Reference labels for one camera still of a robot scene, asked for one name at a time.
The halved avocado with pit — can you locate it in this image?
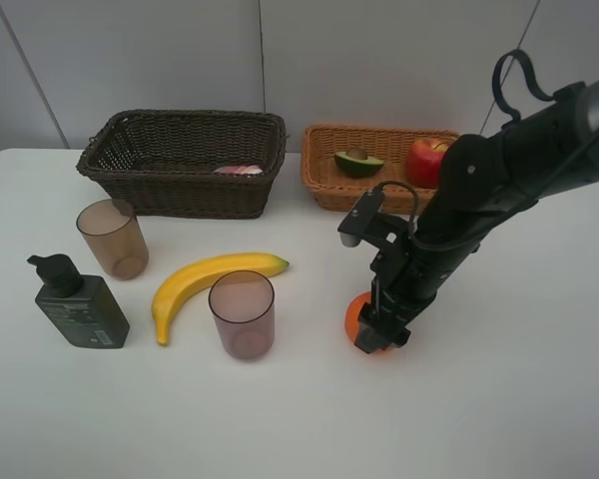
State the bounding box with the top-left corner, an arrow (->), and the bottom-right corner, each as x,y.
333,147 -> 384,179

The light orange wicker basket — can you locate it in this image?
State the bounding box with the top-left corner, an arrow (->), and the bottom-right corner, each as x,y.
300,124 -> 459,212

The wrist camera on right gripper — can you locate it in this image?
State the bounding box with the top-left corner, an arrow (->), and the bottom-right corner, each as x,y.
337,187 -> 407,250

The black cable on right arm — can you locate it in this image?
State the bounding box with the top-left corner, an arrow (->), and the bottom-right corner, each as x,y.
491,49 -> 555,124

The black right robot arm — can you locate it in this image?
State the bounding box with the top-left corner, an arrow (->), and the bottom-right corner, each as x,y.
338,81 -> 599,354

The yellow banana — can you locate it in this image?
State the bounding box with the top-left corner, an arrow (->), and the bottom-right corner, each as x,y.
151,252 -> 290,346

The dark brown wicker basket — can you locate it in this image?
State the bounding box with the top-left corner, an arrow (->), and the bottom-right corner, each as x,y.
77,110 -> 287,220

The brown translucent plastic cup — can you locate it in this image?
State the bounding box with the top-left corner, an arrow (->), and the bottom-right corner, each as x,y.
76,199 -> 149,280

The pink detergent bottle white cap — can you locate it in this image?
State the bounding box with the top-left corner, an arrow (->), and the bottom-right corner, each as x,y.
215,165 -> 263,176

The purple translucent plastic cup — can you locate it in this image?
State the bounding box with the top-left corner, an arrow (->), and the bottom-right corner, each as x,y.
208,270 -> 276,361

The dark green pump bottle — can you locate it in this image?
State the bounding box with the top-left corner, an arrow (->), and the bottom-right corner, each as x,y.
27,253 -> 130,349

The red apple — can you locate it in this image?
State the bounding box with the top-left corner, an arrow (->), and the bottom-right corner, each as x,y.
404,138 -> 449,190

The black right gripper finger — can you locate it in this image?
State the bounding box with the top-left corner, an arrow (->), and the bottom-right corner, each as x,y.
384,323 -> 410,349
353,307 -> 387,354

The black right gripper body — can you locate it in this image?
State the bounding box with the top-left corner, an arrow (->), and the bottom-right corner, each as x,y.
367,227 -> 479,332

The orange tangerine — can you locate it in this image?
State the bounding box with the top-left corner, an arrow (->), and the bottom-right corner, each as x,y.
344,291 -> 392,354

